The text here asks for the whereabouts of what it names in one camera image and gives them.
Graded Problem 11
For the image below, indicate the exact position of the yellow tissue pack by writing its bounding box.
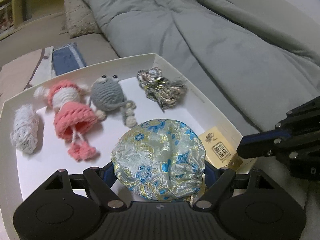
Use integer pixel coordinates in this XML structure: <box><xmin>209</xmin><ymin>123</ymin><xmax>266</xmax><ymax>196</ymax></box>
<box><xmin>199</xmin><ymin>127</ymin><xmax>243</xmax><ymax>171</ymax></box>

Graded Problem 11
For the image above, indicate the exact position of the blue floral brocade pouch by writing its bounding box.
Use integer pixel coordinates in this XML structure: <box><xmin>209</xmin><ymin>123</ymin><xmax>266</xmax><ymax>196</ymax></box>
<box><xmin>111</xmin><ymin>119</ymin><xmax>206</xmax><ymax>201</ymax></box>

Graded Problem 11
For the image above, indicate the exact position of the pink crochet doll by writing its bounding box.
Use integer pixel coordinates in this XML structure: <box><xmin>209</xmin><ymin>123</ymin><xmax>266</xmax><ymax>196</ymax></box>
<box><xmin>34</xmin><ymin>80</ymin><xmax>98</xmax><ymax>161</ymax></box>

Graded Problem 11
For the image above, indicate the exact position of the grey crochet frog doll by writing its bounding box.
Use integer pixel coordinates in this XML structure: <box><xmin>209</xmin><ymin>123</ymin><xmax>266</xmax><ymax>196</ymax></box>
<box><xmin>89</xmin><ymin>75</ymin><xmax>137</xmax><ymax>128</ymax></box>

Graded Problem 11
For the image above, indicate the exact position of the white knitted roll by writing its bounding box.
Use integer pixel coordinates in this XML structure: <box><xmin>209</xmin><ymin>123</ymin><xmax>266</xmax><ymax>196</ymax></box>
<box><xmin>10</xmin><ymin>104</ymin><xmax>40</xmax><ymax>154</ymax></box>

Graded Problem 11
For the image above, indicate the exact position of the multicolour braided cord bundle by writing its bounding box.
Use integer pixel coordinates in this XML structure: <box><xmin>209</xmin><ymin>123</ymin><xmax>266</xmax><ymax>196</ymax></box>
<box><xmin>135</xmin><ymin>67</ymin><xmax>188</xmax><ymax>112</ymax></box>

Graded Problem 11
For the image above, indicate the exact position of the white shallow cardboard box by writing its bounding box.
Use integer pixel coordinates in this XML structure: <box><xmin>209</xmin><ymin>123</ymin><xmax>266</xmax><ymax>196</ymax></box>
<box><xmin>1</xmin><ymin>54</ymin><xmax>242</xmax><ymax>239</ymax></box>

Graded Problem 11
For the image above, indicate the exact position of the grey quilted duvet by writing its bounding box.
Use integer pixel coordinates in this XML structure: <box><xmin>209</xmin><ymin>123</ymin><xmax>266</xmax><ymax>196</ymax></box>
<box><xmin>83</xmin><ymin>0</ymin><xmax>319</xmax><ymax>134</ymax></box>

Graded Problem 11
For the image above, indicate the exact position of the cartoon rabbit blanket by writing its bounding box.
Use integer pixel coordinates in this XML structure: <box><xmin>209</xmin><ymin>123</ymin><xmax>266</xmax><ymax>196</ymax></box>
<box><xmin>1</xmin><ymin>47</ymin><xmax>54</xmax><ymax>105</ymax></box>

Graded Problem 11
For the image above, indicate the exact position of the beige fluffy pillow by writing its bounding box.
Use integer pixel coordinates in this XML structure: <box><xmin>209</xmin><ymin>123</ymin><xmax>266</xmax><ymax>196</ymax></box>
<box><xmin>64</xmin><ymin>0</ymin><xmax>101</xmax><ymax>38</ymax></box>

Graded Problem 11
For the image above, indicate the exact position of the wooden headboard shelf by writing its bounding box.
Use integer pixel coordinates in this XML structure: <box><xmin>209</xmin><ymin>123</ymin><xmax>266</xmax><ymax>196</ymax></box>
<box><xmin>1</xmin><ymin>0</ymin><xmax>64</xmax><ymax>40</ymax></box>

